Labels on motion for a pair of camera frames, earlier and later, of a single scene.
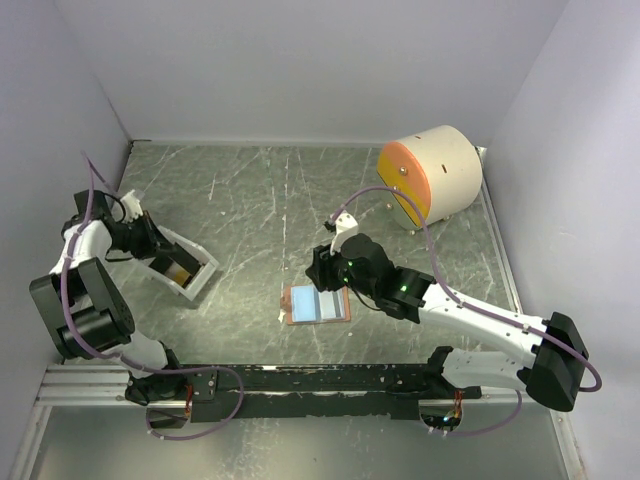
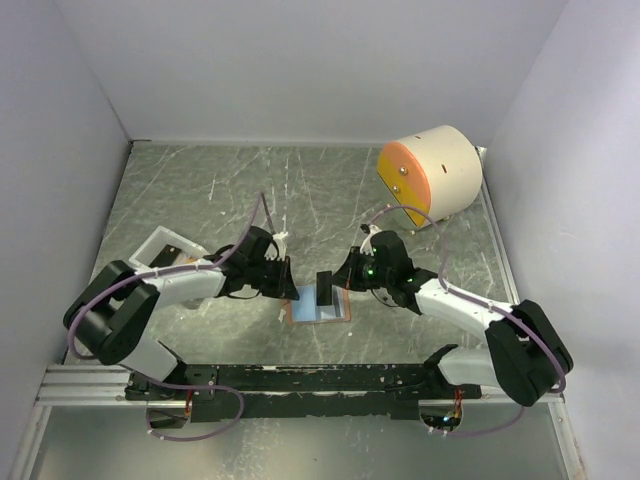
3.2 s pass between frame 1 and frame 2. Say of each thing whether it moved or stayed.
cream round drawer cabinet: stayed
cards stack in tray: stayed
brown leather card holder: stayed
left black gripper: moved
